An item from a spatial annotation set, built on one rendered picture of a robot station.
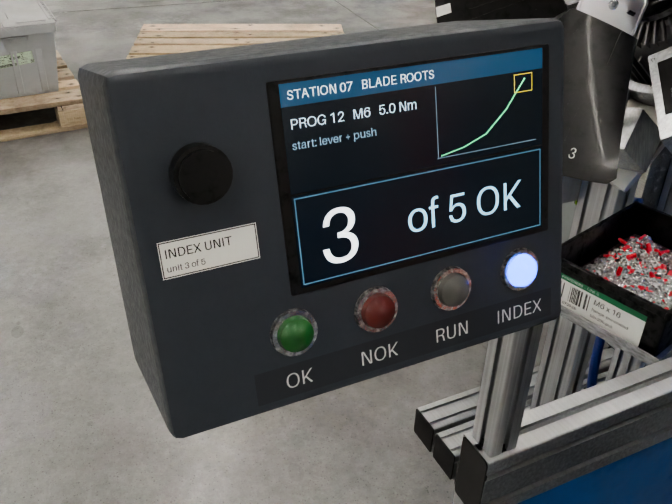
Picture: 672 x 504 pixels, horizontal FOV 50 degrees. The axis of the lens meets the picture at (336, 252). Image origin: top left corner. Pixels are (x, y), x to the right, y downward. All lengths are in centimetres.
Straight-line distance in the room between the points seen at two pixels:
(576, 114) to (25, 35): 286
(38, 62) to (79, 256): 126
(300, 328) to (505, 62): 18
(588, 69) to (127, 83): 84
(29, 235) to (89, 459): 113
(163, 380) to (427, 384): 167
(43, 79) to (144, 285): 331
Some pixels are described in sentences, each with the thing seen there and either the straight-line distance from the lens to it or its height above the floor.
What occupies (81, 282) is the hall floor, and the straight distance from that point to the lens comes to 248.
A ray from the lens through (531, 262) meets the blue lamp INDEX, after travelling 45.
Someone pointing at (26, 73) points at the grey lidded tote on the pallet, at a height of 25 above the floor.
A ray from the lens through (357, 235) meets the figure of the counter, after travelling 39.
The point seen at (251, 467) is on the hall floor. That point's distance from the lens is 181.
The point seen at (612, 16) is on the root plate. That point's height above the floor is 110.
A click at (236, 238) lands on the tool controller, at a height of 117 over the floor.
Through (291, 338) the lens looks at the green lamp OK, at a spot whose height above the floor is 112.
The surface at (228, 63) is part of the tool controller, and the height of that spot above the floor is 125.
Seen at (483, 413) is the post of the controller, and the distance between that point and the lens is 67.
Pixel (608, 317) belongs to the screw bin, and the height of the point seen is 83.
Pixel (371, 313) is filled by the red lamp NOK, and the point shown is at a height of 112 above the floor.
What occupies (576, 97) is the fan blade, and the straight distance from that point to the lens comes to 108.
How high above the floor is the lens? 136
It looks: 33 degrees down
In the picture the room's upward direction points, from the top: 1 degrees clockwise
